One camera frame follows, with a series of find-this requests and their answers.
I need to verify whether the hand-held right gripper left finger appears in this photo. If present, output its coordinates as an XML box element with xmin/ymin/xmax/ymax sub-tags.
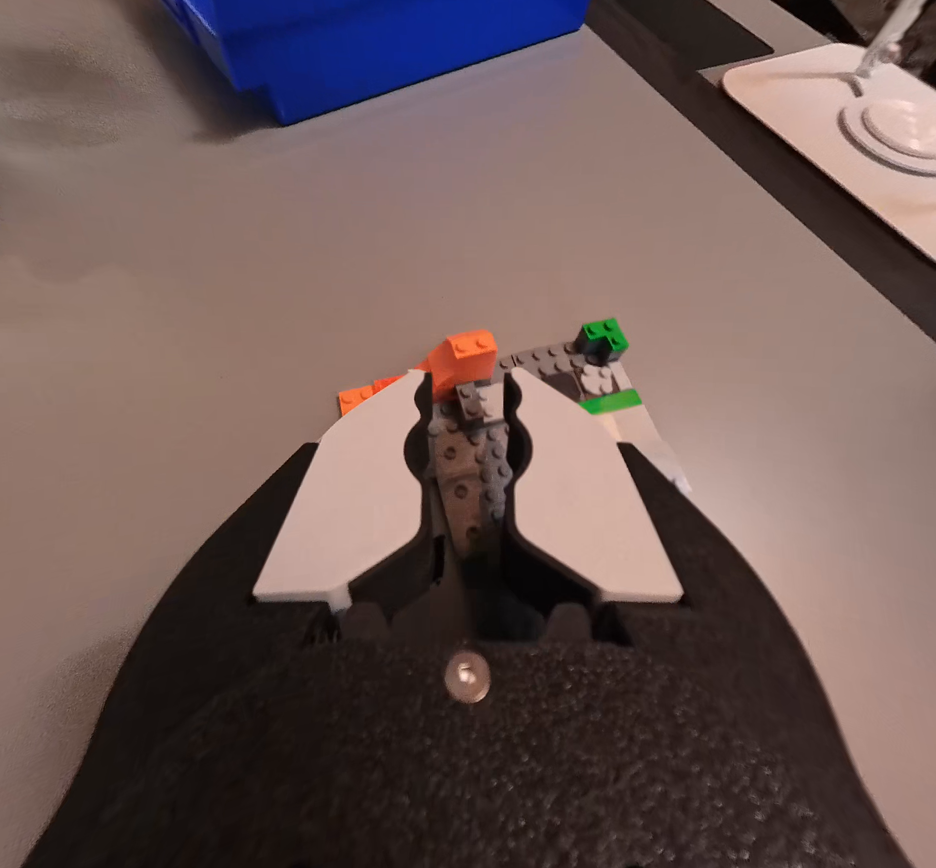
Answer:
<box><xmin>252</xmin><ymin>369</ymin><xmax>434</xmax><ymax>613</ymax></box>

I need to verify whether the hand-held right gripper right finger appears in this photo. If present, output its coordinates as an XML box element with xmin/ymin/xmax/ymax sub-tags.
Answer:
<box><xmin>503</xmin><ymin>368</ymin><xmax>685</xmax><ymax>602</ymax></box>

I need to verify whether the grey and orange lego build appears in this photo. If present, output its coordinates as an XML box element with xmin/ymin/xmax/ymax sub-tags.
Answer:
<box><xmin>338</xmin><ymin>318</ymin><xmax>692</xmax><ymax>569</ymax></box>

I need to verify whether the blue plastic storage bin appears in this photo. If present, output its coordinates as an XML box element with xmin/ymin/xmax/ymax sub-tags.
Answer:
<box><xmin>117</xmin><ymin>0</ymin><xmax>619</xmax><ymax>127</ymax></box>

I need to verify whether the white stand base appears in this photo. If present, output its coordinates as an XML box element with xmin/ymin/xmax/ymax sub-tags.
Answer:
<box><xmin>722</xmin><ymin>0</ymin><xmax>936</xmax><ymax>262</ymax></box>

